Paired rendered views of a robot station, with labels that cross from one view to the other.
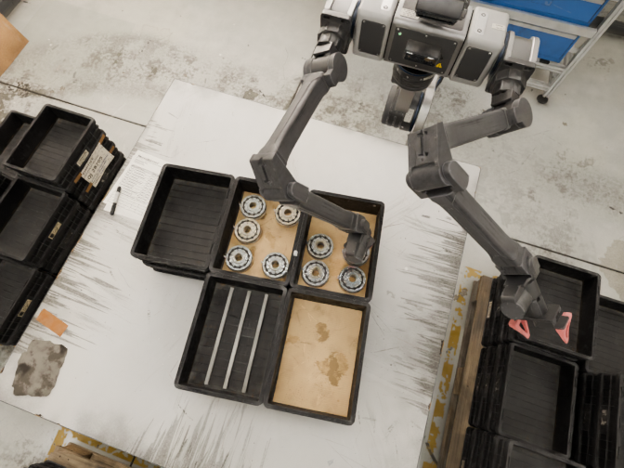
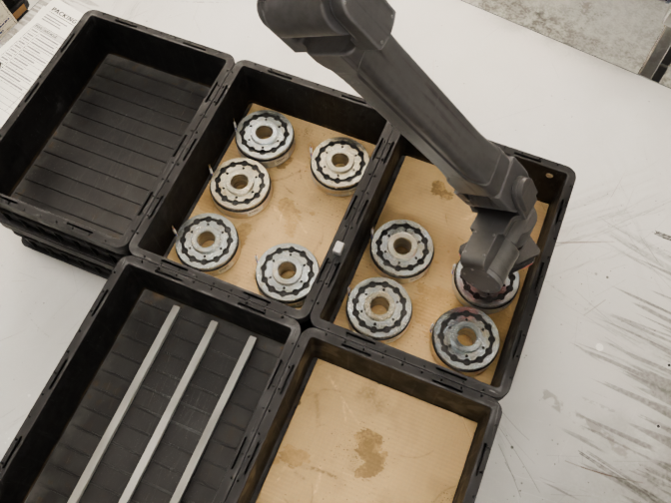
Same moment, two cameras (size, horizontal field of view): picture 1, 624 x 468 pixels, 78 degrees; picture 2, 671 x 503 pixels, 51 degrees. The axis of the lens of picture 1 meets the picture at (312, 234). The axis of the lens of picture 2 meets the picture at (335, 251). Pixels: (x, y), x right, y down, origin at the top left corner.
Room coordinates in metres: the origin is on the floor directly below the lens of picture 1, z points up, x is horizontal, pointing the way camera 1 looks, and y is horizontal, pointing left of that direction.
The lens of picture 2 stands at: (0.00, -0.04, 1.89)
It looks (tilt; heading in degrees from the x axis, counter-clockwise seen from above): 66 degrees down; 14
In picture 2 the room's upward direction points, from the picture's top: 1 degrees counter-clockwise
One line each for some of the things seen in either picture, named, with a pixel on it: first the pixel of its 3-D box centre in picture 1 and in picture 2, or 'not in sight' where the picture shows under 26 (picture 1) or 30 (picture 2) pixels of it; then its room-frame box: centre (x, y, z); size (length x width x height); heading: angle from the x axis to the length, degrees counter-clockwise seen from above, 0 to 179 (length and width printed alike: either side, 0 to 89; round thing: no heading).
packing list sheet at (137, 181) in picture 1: (139, 185); (40, 65); (0.81, 0.80, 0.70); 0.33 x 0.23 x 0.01; 162
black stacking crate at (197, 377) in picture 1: (236, 336); (158, 421); (0.13, 0.26, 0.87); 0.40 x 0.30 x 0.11; 170
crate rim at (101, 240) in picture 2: (185, 214); (106, 122); (0.58, 0.49, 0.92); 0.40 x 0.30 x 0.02; 170
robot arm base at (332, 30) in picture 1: (331, 41); not in sight; (0.90, -0.04, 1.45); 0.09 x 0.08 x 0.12; 72
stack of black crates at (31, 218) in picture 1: (41, 228); not in sight; (0.73, 1.48, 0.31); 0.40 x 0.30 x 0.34; 162
